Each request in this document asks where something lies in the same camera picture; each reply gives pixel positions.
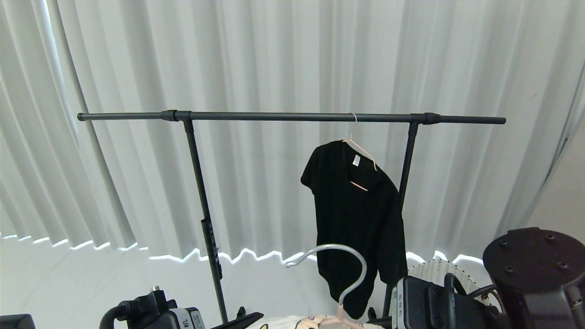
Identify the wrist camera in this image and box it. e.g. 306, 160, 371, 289
391, 274, 492, 329
153, 307, 207, 329

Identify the black garment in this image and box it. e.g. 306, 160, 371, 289
300, 139, 409, 320

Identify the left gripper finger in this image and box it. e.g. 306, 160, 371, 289
209, 312, 265, 329

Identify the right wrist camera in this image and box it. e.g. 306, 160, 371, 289
391, 274, 492, 329

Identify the black clothes rack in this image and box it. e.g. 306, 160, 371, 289
77, 110, 507, 325

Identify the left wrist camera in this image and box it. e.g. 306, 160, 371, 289
153, 307, 207, 329

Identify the cream printed garment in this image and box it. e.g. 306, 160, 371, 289
249, 314, 387, 329

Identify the white curtain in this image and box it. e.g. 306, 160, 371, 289
0, 0, 585, 265

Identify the pink clothes hanger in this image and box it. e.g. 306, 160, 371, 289
285, 244, 368, 329
340, 113, 379, 192

